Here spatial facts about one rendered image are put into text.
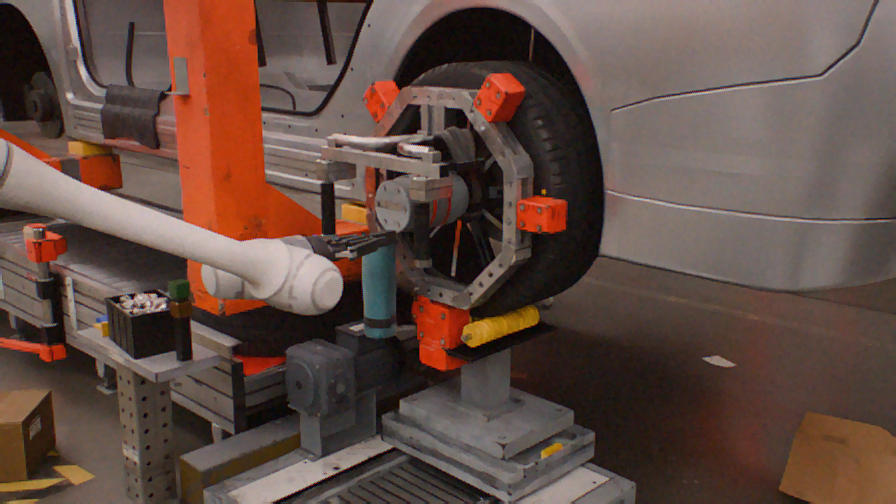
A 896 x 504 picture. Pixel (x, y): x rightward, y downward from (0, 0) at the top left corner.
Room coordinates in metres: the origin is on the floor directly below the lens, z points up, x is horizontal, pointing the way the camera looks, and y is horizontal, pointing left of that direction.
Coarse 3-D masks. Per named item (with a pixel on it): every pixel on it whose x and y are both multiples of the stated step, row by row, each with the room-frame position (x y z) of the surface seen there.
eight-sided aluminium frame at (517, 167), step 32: (416, 96) 2.25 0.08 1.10; (448, 96) 2.16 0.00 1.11; (384, 128) 2.34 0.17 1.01; (480, 128) 2.08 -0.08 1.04; (512, 160) 2.01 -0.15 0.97; (512, 192) 2.01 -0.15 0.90; (512, 224) 2.01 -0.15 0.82; (512, 256) 2.00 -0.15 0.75; (416, 288) 2.25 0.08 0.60; (448, 288) 2.17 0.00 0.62; (480, 288) 2.08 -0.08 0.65
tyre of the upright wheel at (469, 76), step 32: (448, 64) 2.29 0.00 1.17; (480, 64) 2.25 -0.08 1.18; (512, 64) 2.32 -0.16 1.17; (544, 96) 2.16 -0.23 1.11; (576, 96) 2.24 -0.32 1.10; (512, 128) 2.12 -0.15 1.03; (544, 128) 2.07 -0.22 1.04; (576, 128) 2.15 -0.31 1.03; (544, 160) 2.05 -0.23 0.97; (576, 160) 2.10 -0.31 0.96; (544, 192) 2.05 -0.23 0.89; (576, 192) 2.07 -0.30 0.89; (576, 224) 2.07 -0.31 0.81; (544, 256) 2.05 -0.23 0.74; (576, 256) 2.12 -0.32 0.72; (512, 288) 2.11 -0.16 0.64; (544, 288) 2.12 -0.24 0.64
